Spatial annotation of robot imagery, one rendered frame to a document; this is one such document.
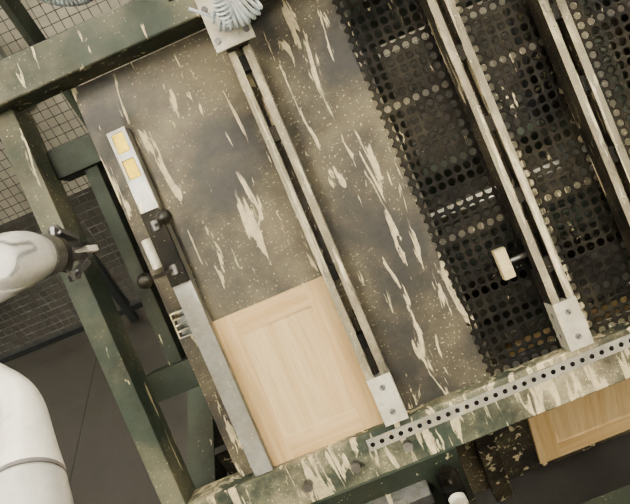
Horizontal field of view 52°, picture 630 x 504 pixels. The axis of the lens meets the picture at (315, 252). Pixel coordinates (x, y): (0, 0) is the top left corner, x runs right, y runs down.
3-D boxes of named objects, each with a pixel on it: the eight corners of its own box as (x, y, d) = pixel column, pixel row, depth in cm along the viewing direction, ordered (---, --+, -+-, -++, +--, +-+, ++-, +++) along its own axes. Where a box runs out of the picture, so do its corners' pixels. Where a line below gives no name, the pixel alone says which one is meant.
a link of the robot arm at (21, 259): (41, 219, 125) (-14, 255, 126) (0, 219, 110) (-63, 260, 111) (71, 266, 126) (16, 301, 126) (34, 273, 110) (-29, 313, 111)
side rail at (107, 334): (176, 496, 176) (165, 514, 165) (12, 124, 172) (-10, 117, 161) (196, 488, 176) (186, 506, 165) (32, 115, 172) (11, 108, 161)
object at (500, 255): (502, 279, 164) (505, 281, 161) (490, 250, 163) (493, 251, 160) (513, 275, 163) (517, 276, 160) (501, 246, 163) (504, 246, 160)
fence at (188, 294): (257, 471, 169) (255, 477, 165) (111, 135, 166) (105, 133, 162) (274, 464, 169) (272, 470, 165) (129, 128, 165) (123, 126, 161)
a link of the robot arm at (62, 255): (23, 287, 126) (37, 284, 132) (65, 269, 126) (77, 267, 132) (4, 244, 126) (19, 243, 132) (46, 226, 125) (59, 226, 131)
